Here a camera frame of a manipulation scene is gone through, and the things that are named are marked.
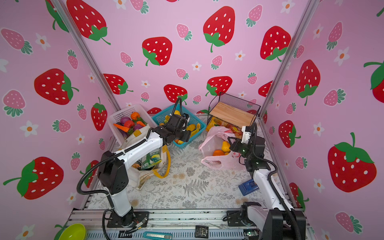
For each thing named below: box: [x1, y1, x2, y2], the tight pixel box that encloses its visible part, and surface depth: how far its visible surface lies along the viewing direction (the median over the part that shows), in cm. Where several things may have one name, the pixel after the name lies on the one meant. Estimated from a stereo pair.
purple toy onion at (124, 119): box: [120, 116, 131, 125], surface depth 113 cm
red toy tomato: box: [124, 120, 135, 129], surface depth 109 cm
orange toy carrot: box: [113, 123, 130, 133], surface depth 107 cm
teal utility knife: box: [142, 231, 173, 240], surface depth 71 cm
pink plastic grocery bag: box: [199, 126, 247, 171], surface depth 78 cm
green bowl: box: [58, 223, 86, 240], surface depth 70 cm
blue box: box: [238, 179, 260, 196], surface depth 81 cm
